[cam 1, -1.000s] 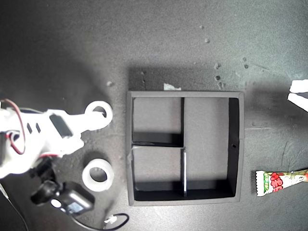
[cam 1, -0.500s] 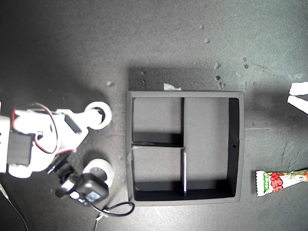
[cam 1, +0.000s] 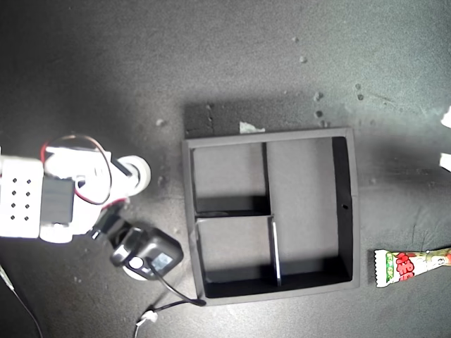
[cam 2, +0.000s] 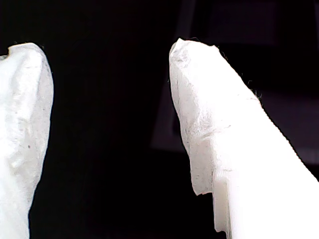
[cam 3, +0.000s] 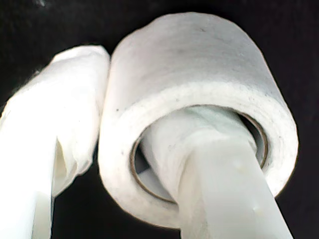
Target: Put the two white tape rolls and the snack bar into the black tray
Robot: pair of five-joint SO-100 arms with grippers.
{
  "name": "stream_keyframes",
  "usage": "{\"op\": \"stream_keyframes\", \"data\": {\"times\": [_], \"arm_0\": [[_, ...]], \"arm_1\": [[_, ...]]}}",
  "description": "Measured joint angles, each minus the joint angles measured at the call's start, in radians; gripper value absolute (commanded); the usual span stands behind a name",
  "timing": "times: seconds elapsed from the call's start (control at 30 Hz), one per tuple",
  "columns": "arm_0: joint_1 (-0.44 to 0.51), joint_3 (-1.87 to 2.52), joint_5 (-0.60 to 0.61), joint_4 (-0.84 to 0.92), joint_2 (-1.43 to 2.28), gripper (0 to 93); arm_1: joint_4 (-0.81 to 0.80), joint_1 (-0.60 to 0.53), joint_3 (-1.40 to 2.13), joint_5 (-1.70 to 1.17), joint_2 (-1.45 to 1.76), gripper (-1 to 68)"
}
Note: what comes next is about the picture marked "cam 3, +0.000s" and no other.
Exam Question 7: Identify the white tape roll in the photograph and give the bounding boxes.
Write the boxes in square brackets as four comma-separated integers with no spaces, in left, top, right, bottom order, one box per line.
[98,11,300,230]

